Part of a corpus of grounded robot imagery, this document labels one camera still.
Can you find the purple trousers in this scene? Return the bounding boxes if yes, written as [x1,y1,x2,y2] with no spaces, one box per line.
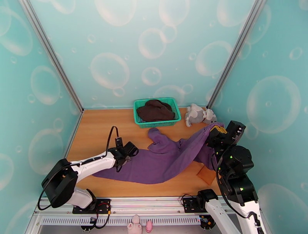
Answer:
[92,122,226,184]

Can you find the brown leather wallet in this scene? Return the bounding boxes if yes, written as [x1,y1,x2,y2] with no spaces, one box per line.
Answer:
[197,166,216,186]

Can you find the teal plastic basket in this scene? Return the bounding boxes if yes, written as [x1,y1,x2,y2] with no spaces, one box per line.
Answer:
[133,97,182,129]

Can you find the dark brown trousers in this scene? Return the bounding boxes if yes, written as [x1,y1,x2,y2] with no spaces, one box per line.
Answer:
[136,99,176,122]

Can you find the grey plush elephant toy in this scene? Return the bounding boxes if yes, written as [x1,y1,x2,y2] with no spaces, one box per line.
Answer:
[184,103,218,127]

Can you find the pale pink plush bunny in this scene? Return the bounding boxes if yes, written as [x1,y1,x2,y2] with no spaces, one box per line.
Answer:
[127,214,142,234]

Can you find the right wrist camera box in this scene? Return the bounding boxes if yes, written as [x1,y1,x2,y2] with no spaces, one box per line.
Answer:
[225,120,246,145]

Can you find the aluminium frame rail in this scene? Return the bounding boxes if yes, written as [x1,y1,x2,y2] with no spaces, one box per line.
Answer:
[33,195,261,216]

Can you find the red black power wires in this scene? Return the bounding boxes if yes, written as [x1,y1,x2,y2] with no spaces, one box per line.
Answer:
[199,209,216,229]
[90,203,112,229]

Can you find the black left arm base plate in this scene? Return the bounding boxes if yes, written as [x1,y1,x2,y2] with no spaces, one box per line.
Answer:
[72,198,112,215]

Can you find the white slotted cable duct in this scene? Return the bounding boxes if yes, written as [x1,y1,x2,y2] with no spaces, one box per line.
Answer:
[39,216,201,226]

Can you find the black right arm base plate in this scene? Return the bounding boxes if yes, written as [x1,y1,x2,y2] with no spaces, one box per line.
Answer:
[182,197,221,214]

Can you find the aluminium corner post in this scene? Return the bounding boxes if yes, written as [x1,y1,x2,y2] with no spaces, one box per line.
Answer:
[19,0,84,114]
[206,0,265,110]

